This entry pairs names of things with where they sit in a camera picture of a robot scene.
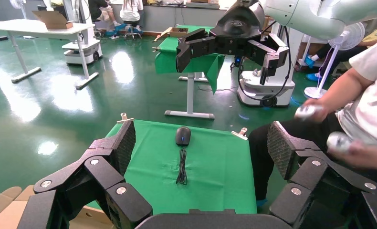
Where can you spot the black power adapter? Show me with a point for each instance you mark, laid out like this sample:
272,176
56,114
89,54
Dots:
1,38

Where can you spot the blue shoe cover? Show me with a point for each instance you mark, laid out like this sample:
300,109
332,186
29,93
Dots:
315,77
310,61
261,203

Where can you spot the grey back counter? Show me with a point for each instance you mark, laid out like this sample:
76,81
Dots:
163,17

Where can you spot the white handheld controller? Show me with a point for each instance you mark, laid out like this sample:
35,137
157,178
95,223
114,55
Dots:
304,112
338,140

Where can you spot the white pedestal table frame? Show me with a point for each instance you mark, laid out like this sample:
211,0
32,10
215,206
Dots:
190,94

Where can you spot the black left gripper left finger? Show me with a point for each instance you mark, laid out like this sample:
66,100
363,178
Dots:
90,180

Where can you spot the green tablecloth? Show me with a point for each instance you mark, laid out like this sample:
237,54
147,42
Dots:
213,177
166,61

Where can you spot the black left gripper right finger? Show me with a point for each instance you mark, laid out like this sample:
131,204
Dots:
315,180

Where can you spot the small brown cardboard box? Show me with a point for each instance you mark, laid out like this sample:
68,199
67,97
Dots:
178,32

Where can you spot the operator right forearm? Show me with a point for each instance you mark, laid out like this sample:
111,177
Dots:
346,90

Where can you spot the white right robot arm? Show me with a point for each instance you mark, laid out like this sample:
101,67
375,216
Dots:
318,15

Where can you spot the crouching person in black top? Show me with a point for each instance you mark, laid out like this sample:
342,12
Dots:
96,9

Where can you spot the operator right hand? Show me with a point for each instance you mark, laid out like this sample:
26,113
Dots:
323,109

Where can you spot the operator left hand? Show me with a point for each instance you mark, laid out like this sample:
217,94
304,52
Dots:
359,156

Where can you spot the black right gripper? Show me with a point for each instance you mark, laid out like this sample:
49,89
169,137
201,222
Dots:
239,28

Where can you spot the seated operator in white shirt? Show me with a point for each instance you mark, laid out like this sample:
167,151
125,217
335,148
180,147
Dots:
372,104

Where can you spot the seated person in white top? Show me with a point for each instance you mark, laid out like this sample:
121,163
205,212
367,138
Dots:
131,11

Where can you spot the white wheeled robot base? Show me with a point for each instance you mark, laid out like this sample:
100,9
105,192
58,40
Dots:
81,52
270,91

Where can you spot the open brown cardboard carton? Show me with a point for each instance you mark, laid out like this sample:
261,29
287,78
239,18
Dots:
54,20

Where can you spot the white standing pedestal fan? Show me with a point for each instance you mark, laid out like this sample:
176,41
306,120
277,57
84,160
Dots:
349,34

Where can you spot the long white desk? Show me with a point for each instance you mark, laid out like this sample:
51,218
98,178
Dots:
33,28

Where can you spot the silver metal binder clip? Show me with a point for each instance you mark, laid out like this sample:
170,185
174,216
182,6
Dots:
240,133
124,119

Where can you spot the open brown cardboard mailer box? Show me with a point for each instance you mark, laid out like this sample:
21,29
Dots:
5,218

